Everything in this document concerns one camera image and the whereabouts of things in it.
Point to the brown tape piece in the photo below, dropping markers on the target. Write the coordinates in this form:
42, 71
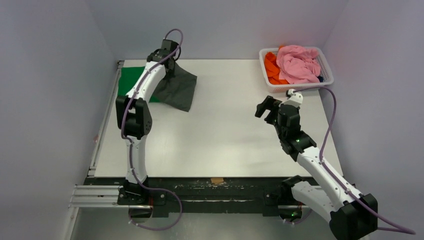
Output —
217, 180

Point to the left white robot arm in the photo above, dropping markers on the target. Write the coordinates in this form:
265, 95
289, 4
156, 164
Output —
135, 121

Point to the white plastic laundry basket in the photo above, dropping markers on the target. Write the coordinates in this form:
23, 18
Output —
325, 73

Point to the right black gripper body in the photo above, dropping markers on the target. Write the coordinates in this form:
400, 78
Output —
271, 109

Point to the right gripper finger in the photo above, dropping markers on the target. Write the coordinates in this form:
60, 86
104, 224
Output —
272, 117
268, 104

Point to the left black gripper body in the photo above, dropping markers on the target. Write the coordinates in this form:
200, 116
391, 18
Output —
171, 67

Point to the dark grey t-shirt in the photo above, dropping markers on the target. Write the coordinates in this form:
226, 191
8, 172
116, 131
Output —
177, 89

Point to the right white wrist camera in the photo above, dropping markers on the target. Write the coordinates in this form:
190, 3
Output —
294, 98

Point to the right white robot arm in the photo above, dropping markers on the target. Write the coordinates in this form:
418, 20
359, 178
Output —
347, 211

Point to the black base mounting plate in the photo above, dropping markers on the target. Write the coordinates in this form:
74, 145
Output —
266, 196

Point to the pink crumpled t-shirt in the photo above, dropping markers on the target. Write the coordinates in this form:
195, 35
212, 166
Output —
298, 64

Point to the orange t-shirt in basket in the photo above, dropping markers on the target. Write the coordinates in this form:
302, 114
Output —
272, 70

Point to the folded green t-shirt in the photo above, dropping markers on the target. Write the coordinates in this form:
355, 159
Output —
128, 79

